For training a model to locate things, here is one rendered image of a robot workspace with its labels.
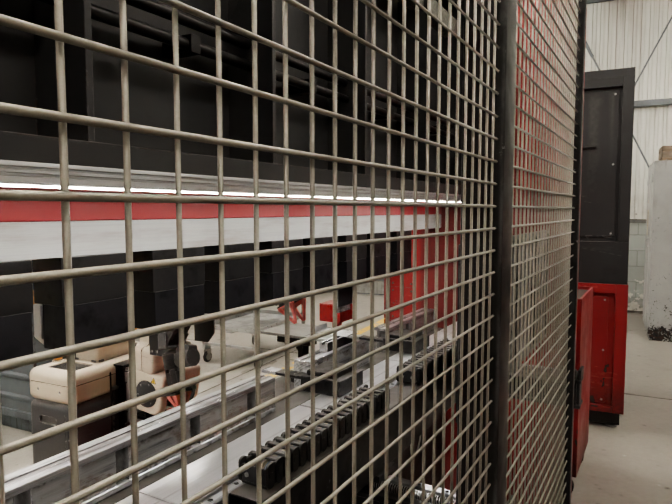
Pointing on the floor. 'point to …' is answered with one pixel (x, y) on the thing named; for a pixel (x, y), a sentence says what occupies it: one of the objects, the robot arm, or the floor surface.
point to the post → (499, 347)
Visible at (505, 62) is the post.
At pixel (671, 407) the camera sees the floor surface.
